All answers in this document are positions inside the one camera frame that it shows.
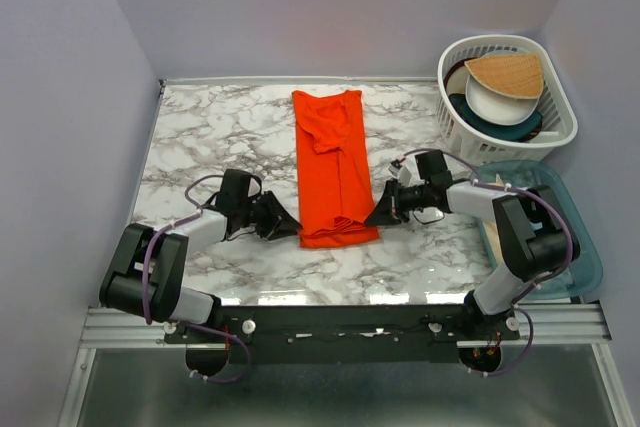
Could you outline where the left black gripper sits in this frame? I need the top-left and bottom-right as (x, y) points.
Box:
(238, 189), (303, 240)

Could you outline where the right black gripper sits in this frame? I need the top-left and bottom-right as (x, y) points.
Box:
(364, 177), (431, 226)

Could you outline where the orange t shirt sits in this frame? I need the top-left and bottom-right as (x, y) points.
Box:
(292, 90), (379, 249)

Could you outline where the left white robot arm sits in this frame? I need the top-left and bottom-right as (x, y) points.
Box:
(99, 169), (302, 342)

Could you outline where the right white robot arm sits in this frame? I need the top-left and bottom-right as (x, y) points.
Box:
(365, 149), (580, 339)

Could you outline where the beige folded cloth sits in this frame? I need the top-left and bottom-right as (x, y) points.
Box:
(482, 172), (506, 268)

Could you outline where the white plastic basket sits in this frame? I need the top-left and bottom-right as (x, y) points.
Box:
(436, 34), (578, 164)

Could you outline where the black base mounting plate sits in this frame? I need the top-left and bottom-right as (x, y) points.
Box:
(164, 304), (520, 381)

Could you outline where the teal bowl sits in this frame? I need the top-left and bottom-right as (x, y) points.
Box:
(448, 93), (543, 142)

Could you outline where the white plate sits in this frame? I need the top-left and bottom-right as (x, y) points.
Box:
(465, 77), (538, 126)

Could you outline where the teal plastic bin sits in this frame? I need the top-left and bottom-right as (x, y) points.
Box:
(478, 160), (604, 302)

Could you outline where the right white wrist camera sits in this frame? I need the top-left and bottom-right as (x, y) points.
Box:
(389, 157), (412, 187)

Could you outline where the aluminium rail frame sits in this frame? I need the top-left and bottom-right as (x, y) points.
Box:
(58, 302), (636, 426)

